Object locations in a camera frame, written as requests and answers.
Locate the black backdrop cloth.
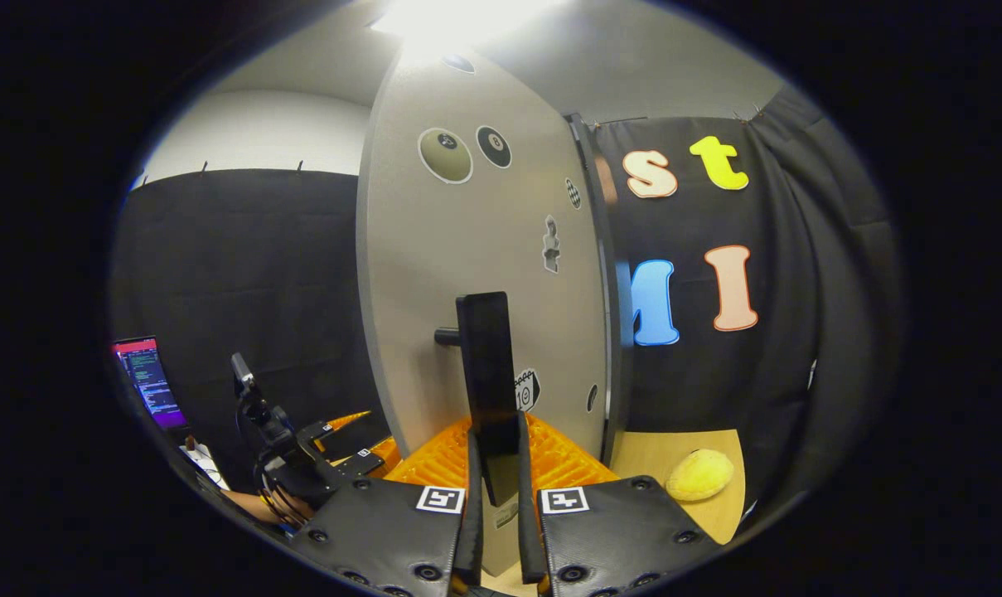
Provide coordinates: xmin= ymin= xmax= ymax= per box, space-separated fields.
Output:
xmin=111 ymin=83 xmax=903 ymax=531

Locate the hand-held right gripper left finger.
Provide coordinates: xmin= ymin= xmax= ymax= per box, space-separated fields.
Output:
xmin=288 ymin=415 xmax=486 ymax=597

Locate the yellow bun toy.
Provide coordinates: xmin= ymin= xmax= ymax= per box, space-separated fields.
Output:
xmin=665 ymin=449 xmax=735 ymax=503

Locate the white paper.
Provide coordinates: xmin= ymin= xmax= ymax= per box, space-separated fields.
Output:
xmin=177 ymin=439 xmax=230 ymax=490

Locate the large ceiling light panel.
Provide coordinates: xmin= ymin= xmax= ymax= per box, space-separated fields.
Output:
xmin=368 ymin=0 xmax=568 ymax=51

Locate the computer monitor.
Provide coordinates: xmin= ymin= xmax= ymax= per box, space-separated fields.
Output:
xmin=111 ymin=336 xmax=188 ymax=432

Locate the beige cabinet door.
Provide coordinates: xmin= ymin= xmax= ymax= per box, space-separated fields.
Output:
xmin=356 ymin=46 xmax=613 ymax=577

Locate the black door handle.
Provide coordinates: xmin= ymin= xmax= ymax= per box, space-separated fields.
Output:
xmin=434 ymin=290 xmax=525 ymax=508

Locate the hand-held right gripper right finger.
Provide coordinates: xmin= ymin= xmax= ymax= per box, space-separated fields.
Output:
xmin=514 ymin=412 xmax=724 ymax=597

